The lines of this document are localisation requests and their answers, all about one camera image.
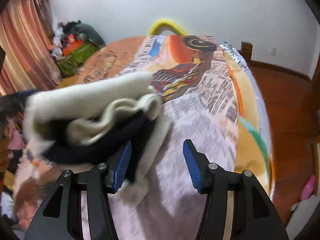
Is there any white and navy knit sweater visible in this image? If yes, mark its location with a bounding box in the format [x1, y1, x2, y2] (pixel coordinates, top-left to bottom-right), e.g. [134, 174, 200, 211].
[23, 71, 171, 206]

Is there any pink striped curtain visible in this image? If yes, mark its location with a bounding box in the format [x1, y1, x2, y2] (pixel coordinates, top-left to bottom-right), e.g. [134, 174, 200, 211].
[1, 0, 61, 95]

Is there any green basket of clutter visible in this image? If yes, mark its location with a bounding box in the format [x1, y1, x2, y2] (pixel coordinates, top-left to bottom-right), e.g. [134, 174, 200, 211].
[49, 20, 106, 77]

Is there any newspaper print bed blanket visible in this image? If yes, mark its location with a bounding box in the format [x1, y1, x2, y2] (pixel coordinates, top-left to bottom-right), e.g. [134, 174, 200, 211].
[14, 35, 273, 239]

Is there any yellow curved tube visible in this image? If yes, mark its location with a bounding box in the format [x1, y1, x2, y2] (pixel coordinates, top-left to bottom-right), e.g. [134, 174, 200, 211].
[148, 18, 188, 36]

